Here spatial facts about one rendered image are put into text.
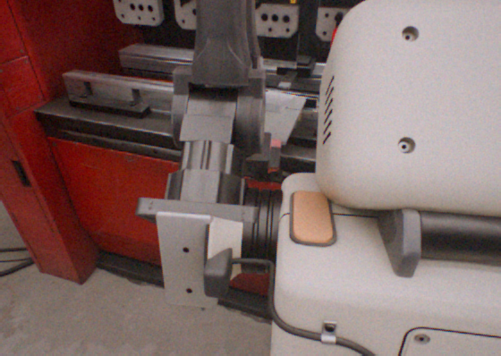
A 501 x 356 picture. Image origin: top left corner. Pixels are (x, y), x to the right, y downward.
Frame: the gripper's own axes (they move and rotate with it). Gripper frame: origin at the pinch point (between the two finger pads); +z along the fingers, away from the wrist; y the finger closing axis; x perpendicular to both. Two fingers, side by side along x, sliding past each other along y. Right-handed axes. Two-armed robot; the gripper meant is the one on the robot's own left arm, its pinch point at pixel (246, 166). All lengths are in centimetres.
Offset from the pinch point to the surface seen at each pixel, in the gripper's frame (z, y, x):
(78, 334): 94, 73, 36
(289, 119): 9.9, -8.7, -20.3
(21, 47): 14, 81, -46
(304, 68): 24, -13, -52
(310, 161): 21.4, -15.7, -14.3
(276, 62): 9.5, -4.0, -40.1
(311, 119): 20.8, -15.5, -28.5
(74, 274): 96, 85, 12
